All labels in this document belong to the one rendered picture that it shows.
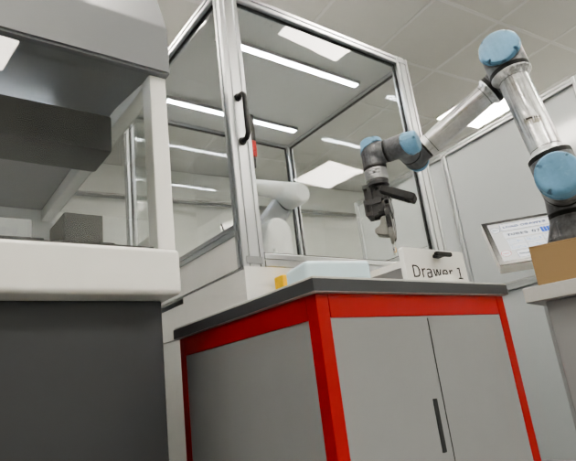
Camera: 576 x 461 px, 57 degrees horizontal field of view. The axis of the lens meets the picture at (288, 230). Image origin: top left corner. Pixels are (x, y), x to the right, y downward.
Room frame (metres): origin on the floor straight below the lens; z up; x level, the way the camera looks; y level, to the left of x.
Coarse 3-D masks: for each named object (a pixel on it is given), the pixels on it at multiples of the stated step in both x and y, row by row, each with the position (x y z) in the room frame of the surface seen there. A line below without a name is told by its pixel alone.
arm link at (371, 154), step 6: (366, 138) 1.59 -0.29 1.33; (372, 138) 1.59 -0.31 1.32; (378, 138) 1.59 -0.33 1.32; (360, 144) 1.61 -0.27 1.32; (366, 144) 1.59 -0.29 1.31; (372, 144) 1.59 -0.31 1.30; (378, 144) 1.58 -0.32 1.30; (360, 150) 1.62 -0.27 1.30; (366, 150) 1.60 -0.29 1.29; (372, 150) 1.58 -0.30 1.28; (378, 150) 1.58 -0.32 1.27; (366, 156) 1.60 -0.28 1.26; (372, 156) 1.59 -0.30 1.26; (378, 156) 1.59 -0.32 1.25; (384, 156) 1.58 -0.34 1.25; (366, 162) 1.60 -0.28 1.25; (372, 162) 1.59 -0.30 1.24; (378, 162) 1.59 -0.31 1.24; (384, 162) 1.60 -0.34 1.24; (366, 168) 1.61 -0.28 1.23
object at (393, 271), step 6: (390, 264) 1.56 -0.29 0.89; (396, 264) 1.55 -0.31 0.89; (378, 270) 1.61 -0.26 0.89; (384, 270) 1.59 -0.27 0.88; (390, 270) 1.57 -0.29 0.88; (396, 270) 1.55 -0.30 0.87; (372, 276) 1.63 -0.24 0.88; (378, 276) 1.61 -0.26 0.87; (384, 276) 1.59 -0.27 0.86; (390, 276) 1.57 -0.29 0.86; (396, 276) 1.55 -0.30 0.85; (402, 276) 1.53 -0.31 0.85
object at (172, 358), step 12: (168, 348) 2.01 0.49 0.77; (168, 360) 2.01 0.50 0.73; (180, 360) 1.93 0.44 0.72; (168, 372) 2.01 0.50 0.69; (180, 372) 1.94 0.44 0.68; (168, 384) 2.02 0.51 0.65; (180, 384) 1.94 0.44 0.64; (168, 396) 2.02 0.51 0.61; (180, 396) 1.95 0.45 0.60; (168, 408) 2.03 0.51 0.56; (180, 408) 1.95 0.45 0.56; (168, 420) 2.03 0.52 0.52; (180, 420) 1.95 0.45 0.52; (168, 432) 2.04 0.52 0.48; (180, 432) 1.96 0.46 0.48; (168, 444) 2.04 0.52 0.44; (180, 444) 1.96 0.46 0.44; (180, 456) 1.97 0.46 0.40
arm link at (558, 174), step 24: (480, 48) 1.37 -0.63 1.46; (504, 48) 1.33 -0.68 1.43; (504, 72) 1.36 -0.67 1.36; (528, 72) 1.37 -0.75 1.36; (504, 96) 1.40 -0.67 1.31; (528, 96) 1.34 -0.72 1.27; (528, 120) 1.35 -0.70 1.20; (528, 144) 1.37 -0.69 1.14; (552, 144) 1.33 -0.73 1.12; (552, 168) 1.31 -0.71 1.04; (552, 192) 1.33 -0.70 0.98
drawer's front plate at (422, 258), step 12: (408, 252) 1.51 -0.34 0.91; (420, 252) 1.55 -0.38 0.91; (432, 252) 1.58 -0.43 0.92; (456, 252) 1.66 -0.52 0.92; (408, 264) 1.51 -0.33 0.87; (420, 264) 1.54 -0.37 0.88; (432, 264) 1.58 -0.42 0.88; (444, 264) 1.61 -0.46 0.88; (456, 264) 1.65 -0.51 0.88; (408, 276) 1.50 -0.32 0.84; (420, 276) 1.53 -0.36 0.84; (432, 276) 1.57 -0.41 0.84; (456, 276) 1.64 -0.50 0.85
